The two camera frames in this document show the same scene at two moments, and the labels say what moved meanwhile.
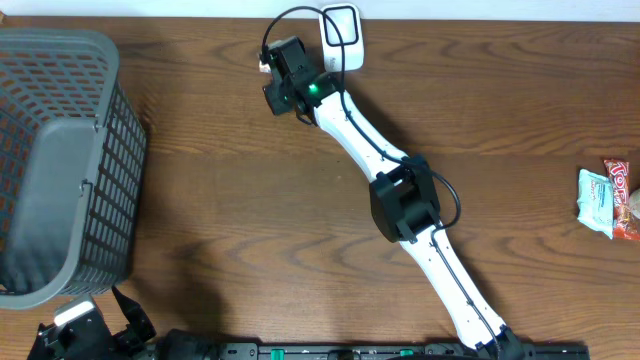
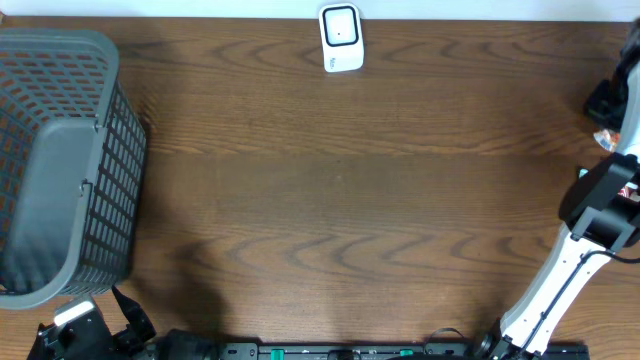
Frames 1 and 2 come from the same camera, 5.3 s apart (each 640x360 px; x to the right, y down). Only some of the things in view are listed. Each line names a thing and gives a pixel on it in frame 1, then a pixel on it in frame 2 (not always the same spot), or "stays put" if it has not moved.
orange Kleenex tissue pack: (264, 67) to (608, 139)
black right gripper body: (277, 95) to (608, 101)
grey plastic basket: (73, 168) stays put
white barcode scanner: (348, 19) stays put
